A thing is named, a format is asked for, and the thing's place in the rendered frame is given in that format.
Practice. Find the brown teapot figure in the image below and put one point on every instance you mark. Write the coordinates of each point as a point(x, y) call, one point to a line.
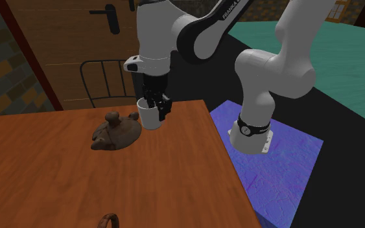
point(119, 134)

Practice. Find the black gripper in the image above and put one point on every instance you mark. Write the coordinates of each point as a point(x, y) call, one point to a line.
point(155, 82)

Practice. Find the brown wooden table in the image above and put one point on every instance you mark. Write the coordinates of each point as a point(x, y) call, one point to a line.
point(106, 183)

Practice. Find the orange framed window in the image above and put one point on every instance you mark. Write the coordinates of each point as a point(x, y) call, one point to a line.
point(338, 11)

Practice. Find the white cup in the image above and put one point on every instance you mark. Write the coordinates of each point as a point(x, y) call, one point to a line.
point(149, 118)

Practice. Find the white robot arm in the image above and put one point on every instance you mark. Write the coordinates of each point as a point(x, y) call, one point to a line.
point(258, 79)

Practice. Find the brown wooden door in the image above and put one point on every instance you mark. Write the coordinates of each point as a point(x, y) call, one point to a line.
point(65, 47)

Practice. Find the black metal chair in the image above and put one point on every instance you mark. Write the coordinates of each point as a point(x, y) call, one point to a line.
point(106, 79)

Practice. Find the blue patterned robot stand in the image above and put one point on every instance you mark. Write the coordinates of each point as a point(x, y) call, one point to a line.
point(280, 176)

